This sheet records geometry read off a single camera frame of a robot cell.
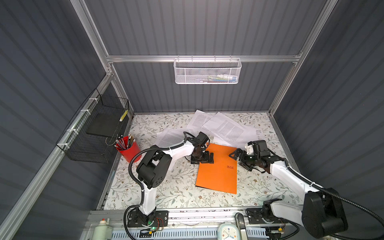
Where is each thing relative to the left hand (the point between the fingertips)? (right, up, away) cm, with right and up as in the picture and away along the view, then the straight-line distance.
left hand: (208, 162), depth 91 cm
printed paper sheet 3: (-5, +28, +25) cm, 38 cm away
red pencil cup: (-45, +10, -8) cm, 47 cm away
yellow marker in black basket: (-48, +28, -9) cm, 56 cm away
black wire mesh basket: (-58, +17, -19) cm, 64 cm away
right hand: (+16, +3, -5) cm, 17 cm away
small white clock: (+7, -26, -23) cm, 35 cm away
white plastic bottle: (-48, -23, -27) cm, 60 cm away
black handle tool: (+13, -23, -23) cm, 35 cm away
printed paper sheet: (-26, +15, +14) cm, 33 cm away
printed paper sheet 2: (+18, +19, +18) cm, 31 cm away
